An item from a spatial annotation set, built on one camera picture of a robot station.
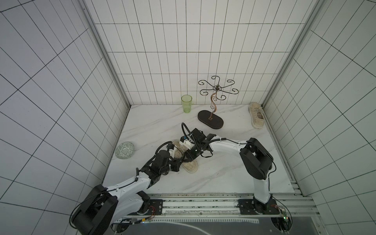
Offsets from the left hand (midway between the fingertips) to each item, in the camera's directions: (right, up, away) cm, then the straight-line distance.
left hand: (180, 163), depth 85 cm
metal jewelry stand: (+24, +24, +22) cm, 41 cm away
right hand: (+3, +4, +5) cm, 7 cm away
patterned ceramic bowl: (-37, +6, +7) cm, 38 cm away
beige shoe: (+56, +29, +21) cm, 66 cm away
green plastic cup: (+3, +39, +22) cm, 45 cm away
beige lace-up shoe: (-1, +6, +2) cm, 7 cm away
